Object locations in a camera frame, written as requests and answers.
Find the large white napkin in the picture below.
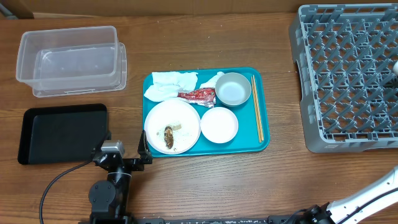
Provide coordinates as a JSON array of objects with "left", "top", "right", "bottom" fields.
[{"left": 144, "top": 72, "right": 198, "bottom": 102}]

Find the red snack wrapper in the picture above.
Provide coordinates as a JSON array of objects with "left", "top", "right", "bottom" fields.
[{"left": 177, "top": 88, "right": 216, "bottom": 108}]

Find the small white napkin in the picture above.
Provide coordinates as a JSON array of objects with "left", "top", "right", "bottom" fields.
[{"left": 200, "top": 72, "right": 224, "bottom": 88}]

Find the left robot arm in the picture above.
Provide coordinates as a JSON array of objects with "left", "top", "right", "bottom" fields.
[{"left": 88, "top": 131, "right": 153, "bottom": 224}]

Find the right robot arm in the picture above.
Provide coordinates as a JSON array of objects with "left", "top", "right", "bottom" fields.
[{"left": 298, "top": 167, "right": 397, "bottom": 224}]

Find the grey dishwasher rack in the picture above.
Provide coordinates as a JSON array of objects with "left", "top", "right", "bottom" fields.
[{"left": 289, "top": 3, "right": 397, "bottom": 153}]

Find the brown food scrap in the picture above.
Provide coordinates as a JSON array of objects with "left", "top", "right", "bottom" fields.
[{"left": 164, "top": 126, "right": 174, "bottom": 149}]

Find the large white plate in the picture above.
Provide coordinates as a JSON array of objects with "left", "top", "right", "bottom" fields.
[{"left": 144, "top": 100, "right": 201, "bottom": 155}]

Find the teal serving tray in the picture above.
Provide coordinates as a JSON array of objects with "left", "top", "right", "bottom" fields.
[{"left": 142, "top": 67, "right": 271, "bottom": 158}]

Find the black plastic tray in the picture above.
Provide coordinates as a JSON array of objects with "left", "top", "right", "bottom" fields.
[{"left": 17, "top": 103, "right": 111, "bottom": 165}]

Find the small white bowl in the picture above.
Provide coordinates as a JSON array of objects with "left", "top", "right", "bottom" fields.
[{"left": 200, "top": 107, "right": 239, "bottom": 144}]

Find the clear plastic container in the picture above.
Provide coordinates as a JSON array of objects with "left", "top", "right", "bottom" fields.
[{"left": 16, "top": 26, "right": 122, "bottom": 91}]

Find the grey bowl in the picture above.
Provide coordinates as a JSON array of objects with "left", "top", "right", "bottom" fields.
[{"left": 215, "top": 72, "right": 252, "bottom": 107}]

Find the left wooden chopstick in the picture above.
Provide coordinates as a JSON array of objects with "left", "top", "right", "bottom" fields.
[{"left": 251, "top": 75, "right": 262, "bottom": 143}]

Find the wooden chopstick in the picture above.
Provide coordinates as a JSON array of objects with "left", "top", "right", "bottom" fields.
[
  {"left": 251, "top": 75, "right": 262, "bottom": 143},
  {"left": 254, "top": 76, "right": 264, "bottom": 141}
]

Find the right wooden chopstick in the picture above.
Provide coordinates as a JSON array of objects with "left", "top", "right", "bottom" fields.
[{"left": 254, "top": 76, "right": 264, "bottom": 141}]

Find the white item in rack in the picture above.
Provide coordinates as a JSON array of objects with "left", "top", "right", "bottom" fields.
[{"left": 392, "top": 62, "right": 398, "bottom": 75}]

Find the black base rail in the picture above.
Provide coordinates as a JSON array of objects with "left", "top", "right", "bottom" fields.
[{"left": 136, "top": 215, "right": 299, "bottom": 224}]

